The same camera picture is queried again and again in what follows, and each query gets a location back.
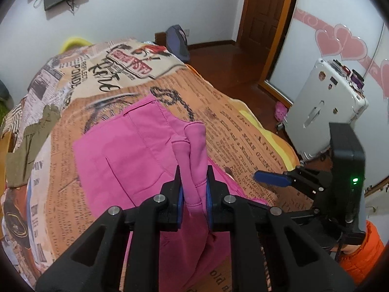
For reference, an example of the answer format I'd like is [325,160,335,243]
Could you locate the wooden door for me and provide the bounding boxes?
[243,0,292,67]

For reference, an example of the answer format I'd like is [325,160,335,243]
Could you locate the pink slipper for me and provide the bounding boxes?
[274,102,288,122]

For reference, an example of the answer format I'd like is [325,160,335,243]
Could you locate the white sliding wardrobe door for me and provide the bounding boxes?
[264,0,389,189]

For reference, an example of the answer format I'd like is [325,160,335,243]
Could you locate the pink pants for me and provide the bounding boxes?
[73,94,253,292]

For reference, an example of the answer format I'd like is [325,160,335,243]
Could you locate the grey backpack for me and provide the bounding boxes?
[165,25,190,62]

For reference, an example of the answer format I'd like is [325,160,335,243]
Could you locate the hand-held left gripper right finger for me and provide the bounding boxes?
[206,165,356,292]

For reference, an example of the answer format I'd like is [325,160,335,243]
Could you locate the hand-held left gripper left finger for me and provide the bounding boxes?
[35,165,184,292]

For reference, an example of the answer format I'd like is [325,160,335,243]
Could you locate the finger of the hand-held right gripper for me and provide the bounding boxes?
[254,166,333,189]
[291,179,326,203]

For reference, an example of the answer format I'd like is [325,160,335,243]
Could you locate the person's right forearm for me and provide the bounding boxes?
[331,220,385,284]

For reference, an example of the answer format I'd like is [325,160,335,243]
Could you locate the white suitcase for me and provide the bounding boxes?
[286,58,370,162]

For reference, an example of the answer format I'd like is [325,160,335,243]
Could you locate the yellow bed sheet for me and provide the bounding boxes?
[231,97,301,166]

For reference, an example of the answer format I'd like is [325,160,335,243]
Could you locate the newspaper print blanket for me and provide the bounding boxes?
[0,38,301,292]

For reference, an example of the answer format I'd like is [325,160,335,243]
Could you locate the olive green garment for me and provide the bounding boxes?
[6,105,61,187]

